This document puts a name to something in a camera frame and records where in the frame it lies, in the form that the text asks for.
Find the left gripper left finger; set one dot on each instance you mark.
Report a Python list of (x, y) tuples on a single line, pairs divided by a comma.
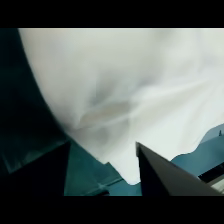
[(36, 176)]

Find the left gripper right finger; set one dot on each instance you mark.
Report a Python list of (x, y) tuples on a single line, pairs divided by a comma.
[(163, 176)]

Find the cream shirt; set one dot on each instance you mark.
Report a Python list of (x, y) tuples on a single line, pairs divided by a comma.
[(116, 83)]

